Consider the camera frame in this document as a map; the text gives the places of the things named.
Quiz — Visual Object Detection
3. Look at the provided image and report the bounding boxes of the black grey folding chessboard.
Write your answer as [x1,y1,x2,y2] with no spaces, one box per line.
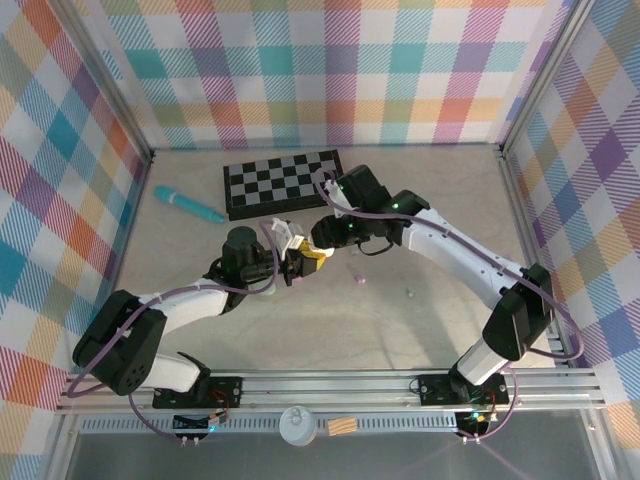
[222,148,350,222]

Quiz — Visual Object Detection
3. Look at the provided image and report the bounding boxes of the teal marker pen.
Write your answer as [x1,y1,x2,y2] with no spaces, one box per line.
[153,185,227,225]

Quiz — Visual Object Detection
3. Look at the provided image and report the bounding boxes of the white round cap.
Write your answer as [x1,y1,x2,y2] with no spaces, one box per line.
[278,405,318,447]

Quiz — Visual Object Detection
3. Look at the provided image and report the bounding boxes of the small black circuit board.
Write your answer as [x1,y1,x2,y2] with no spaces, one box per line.
[455,410,497,427]
[172,412,232,432]

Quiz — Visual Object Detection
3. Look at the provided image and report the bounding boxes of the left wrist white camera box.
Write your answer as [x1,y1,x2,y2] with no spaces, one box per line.
[269,217,307,261]

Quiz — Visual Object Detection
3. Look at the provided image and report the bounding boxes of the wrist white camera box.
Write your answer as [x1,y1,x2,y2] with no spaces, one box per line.
[269,217,307,261]
[324,179,359,219]

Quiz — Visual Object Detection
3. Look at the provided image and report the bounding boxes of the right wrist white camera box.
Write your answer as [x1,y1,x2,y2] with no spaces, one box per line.
[324,179,359,219]

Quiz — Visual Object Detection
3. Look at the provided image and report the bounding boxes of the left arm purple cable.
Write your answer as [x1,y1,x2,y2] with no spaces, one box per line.
[64,222,279,444]

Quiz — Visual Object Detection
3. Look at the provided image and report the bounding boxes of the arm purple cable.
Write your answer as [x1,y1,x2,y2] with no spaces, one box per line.
[317,168,586,444]
[64,222,279,444]

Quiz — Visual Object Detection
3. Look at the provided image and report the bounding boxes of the aluminium side rail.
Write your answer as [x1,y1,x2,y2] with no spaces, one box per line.
[497,149,574,369]
[92,152,154,374]

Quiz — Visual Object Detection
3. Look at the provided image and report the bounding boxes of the aluminium mounting rail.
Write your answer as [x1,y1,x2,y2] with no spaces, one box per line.
[54,368,609,414]

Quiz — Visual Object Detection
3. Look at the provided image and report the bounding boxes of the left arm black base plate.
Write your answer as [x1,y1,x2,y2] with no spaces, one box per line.
[152,374,245,410]

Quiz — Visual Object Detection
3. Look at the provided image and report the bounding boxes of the grey slotted cable duct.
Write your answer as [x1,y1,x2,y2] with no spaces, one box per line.
[79,413,466,435]

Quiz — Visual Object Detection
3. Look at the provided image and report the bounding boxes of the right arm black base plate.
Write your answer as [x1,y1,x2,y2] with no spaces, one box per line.
[417,372,510,407]

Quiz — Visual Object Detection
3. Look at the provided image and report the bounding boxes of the aluminium frame post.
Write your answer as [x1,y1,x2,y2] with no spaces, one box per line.
[58,0,154,161]
[497,0,596,156]

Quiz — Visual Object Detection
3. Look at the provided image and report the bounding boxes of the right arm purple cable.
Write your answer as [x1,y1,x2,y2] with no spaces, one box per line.
[317,168,586,444]

